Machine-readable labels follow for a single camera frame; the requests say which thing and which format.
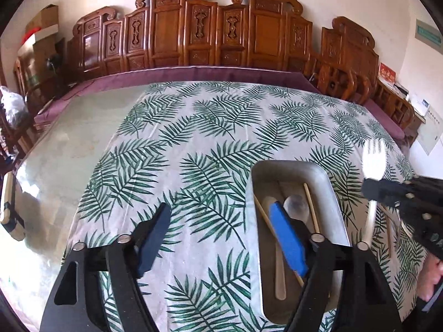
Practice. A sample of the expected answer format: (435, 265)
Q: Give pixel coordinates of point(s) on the long purple bench cushion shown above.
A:
(138, 77)

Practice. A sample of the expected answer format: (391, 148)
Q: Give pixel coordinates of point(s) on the rectangular metal tray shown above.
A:
(332, 193)

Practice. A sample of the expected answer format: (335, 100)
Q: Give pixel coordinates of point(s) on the wooden block with black band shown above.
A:
(10, 207)

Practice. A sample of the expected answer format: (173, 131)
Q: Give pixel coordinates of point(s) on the white plastic spoon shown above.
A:
(296, 207)

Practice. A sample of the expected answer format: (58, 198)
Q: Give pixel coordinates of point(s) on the beige plastic spoon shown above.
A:
(279, 283)

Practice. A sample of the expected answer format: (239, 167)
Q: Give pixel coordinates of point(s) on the wooden side table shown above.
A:
(398, 109)

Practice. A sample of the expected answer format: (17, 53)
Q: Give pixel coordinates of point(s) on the person's right hand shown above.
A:
(431, 276)

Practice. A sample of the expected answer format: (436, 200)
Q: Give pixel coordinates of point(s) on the green framed wall panel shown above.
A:
(429, 34)

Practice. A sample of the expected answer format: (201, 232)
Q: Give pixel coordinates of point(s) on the carved wooden armchair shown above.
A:
(346, 62)

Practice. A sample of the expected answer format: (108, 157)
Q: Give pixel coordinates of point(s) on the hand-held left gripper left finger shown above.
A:
(148, 252)

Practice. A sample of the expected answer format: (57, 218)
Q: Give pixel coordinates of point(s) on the cardboard box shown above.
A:
(43, 19)

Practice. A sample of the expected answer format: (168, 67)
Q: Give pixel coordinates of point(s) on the metal topped cabinet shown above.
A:
(41, 58)

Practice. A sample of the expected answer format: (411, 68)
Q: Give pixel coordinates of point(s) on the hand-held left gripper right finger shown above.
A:
(287, 235)

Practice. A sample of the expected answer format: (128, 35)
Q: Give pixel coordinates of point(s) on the wooden chopstick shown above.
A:
(389, 238)
(311, 207)
(263, 212)

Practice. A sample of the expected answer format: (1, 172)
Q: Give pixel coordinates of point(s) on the cream plastic fork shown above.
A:
(373, 159)

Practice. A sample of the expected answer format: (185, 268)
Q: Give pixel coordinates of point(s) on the red cloth item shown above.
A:
(29, 36)

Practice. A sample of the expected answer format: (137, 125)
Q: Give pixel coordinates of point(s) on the white plastic bag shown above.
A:
(12, 102)

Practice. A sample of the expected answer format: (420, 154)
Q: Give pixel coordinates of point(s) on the white wall panel door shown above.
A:
(431, 129)

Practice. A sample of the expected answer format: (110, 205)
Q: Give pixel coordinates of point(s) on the long carved wooden bench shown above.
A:
(207, 31)

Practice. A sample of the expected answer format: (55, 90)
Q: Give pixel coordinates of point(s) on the white box with blue print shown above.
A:
(421, 105)

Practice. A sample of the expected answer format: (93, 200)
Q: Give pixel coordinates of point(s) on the green leaf print tablecloth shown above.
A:
(193, 152)

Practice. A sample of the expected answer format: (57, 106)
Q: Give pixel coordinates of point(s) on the red box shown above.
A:
(387, 76)

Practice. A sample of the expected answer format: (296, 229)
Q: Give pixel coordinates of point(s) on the small purple seat cushion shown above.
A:
(384, 117)

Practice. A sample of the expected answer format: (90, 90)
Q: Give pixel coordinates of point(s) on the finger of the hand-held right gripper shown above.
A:
(387, 190)

